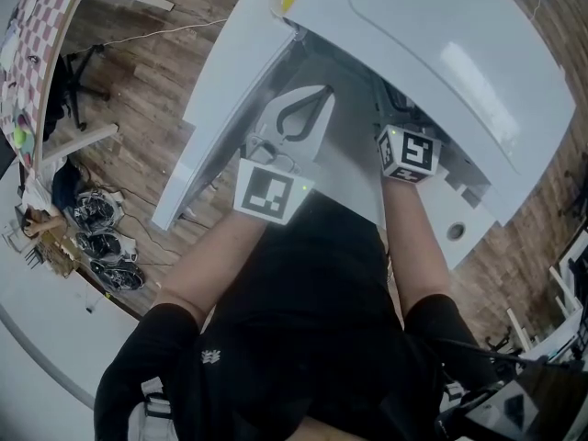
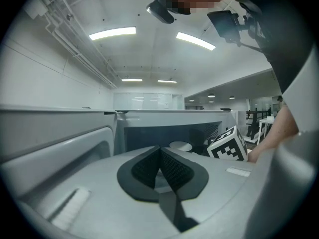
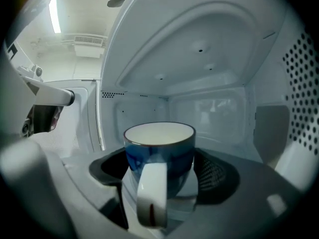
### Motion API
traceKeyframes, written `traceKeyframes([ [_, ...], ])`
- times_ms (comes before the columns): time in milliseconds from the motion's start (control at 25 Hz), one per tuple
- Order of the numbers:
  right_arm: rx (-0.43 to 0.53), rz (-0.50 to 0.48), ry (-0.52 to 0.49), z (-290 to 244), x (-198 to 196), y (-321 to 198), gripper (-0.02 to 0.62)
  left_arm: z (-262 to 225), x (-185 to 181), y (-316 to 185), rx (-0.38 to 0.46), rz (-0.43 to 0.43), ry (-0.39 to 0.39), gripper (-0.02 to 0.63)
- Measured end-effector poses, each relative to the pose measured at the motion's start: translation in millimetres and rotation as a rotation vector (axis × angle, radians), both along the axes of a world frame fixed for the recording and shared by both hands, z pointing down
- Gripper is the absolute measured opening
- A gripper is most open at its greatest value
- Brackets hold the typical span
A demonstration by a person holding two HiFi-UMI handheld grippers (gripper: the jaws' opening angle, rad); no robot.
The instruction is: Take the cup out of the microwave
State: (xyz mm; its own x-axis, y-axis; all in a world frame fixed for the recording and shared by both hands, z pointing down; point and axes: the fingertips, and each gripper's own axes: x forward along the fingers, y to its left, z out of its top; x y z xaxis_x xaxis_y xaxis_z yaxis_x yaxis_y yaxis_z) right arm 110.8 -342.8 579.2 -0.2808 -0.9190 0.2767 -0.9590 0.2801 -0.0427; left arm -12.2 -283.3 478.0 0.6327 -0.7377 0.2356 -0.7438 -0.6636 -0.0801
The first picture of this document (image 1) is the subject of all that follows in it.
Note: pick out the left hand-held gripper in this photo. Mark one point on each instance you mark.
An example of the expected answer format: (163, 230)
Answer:
(266, 191)

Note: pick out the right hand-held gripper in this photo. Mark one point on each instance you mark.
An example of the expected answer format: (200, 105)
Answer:
(415, 154)

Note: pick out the white microwave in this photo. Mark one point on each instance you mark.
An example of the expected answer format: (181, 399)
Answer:
(413, 26)

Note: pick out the person's right forearm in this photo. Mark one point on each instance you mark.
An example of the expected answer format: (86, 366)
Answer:
(415, 246)

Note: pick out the person's left forearm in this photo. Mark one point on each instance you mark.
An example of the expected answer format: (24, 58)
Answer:
(206, 264)

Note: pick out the person's black clothing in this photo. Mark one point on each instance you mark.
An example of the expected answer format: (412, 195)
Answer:
(298, 338)

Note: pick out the white metal rack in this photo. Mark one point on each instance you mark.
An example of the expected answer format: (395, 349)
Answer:
(567, 299)

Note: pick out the black office chair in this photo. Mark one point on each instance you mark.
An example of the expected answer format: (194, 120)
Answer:
(69, 90)

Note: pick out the black equipment stand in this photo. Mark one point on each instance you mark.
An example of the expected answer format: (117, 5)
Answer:
(505, 407)

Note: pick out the checkered wood-edged table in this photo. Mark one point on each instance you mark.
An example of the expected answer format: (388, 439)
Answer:
(41, 39)

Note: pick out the green round fruit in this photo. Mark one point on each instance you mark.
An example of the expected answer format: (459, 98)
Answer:
(19, 137)

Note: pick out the white plate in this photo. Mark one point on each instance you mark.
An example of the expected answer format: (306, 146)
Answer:
(30, 5)

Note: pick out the black router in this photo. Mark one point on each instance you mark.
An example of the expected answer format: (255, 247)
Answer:
(31, 260)

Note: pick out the white cloth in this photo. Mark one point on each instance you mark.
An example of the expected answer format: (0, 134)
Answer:
(9, 46)

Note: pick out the white waist pack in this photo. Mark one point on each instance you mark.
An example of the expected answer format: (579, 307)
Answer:
(151, 421)

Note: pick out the white curved desk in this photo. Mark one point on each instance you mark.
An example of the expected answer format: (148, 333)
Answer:
(37, 338)

